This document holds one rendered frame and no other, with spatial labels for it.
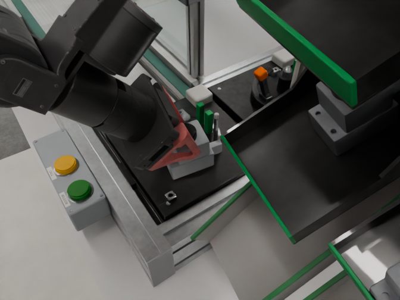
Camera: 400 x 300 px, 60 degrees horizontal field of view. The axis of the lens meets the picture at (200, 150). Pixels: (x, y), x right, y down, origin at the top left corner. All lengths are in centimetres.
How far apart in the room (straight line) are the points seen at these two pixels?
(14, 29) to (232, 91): 57
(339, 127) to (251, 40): 90
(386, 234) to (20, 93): 32
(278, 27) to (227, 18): 109
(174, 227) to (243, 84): 39
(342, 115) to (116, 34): 20
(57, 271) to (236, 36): 88
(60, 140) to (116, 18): 47
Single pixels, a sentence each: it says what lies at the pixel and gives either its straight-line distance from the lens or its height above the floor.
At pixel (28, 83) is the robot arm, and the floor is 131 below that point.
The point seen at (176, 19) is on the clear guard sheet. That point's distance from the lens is 87.
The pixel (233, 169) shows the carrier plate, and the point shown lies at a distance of 65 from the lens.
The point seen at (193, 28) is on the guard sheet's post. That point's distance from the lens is 79.
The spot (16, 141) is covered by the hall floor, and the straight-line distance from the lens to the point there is 227.
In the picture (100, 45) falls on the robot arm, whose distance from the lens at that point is 32.
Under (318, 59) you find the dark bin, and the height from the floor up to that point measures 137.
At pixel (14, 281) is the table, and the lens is 74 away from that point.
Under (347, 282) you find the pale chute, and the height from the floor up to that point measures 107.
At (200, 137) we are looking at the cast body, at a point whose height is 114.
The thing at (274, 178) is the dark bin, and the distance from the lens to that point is 35.
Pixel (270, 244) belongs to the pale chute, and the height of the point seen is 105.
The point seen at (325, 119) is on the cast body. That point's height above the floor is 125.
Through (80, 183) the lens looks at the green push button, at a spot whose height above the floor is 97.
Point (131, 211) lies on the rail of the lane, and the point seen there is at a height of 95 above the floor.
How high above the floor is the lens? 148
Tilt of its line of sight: 48 degrees down
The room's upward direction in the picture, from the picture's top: straight up
